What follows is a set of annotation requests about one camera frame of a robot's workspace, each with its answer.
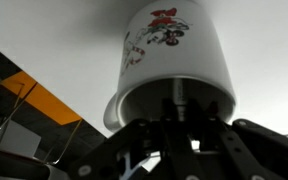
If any black chair with metal legs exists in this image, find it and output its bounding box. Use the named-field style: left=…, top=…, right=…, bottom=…
left=0, top=75, right=85, bottom=180

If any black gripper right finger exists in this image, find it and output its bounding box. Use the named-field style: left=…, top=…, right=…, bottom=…
left=187, top=99, right=288, bottom=180

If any white mug with red print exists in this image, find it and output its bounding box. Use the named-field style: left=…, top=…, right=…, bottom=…
left=103, top=0, right=237, bottom=134

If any yellow floor tape strip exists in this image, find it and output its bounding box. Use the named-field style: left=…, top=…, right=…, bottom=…
left=2, top=70, right=82, bottom=126

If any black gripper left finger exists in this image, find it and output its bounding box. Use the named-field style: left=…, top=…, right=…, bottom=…
left=67, top=98, right=198, bottom=180

